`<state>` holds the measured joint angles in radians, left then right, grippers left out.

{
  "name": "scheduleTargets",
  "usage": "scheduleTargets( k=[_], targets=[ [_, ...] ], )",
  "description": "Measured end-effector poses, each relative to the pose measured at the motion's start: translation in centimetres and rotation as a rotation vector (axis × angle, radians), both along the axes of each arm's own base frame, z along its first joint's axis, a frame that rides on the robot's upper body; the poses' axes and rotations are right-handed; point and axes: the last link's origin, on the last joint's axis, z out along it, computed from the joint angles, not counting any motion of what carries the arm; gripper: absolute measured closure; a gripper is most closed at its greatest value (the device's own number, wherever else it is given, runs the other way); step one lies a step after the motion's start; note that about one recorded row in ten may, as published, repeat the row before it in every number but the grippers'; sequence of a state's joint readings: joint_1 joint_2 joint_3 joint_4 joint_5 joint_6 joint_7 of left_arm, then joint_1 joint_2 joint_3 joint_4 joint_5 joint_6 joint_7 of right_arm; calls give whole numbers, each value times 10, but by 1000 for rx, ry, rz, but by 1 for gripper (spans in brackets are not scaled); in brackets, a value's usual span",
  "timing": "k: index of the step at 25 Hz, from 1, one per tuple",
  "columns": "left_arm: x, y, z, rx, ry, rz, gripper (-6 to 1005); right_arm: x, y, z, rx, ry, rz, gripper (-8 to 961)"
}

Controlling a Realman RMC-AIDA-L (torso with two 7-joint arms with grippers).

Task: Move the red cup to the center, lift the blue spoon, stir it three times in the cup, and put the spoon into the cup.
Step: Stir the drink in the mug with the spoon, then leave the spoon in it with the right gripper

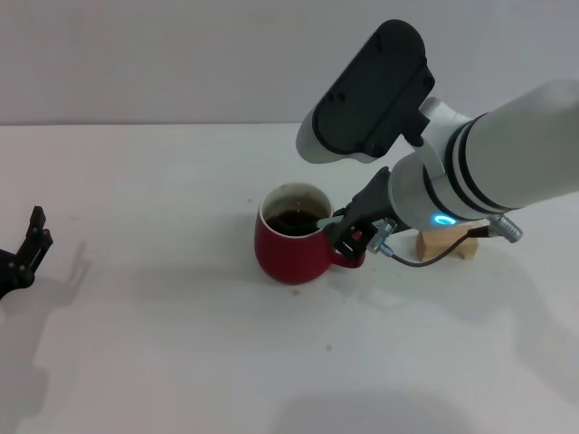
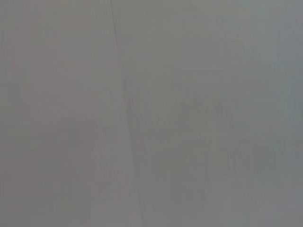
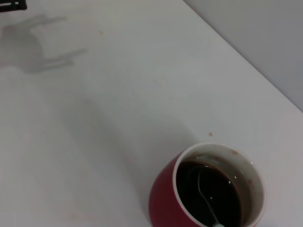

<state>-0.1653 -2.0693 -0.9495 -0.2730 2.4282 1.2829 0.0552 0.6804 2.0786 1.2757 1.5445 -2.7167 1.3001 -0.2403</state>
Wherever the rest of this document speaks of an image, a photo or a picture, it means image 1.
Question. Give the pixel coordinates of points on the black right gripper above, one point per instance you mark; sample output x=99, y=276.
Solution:
x=371, y=203

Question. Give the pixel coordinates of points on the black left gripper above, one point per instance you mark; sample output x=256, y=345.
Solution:
x=11, y=276

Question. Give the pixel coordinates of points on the red ceramic coffee cup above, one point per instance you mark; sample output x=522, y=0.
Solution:
x=289, y=257

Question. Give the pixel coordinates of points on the light wooden block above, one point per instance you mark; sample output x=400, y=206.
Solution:
x=434, y=242

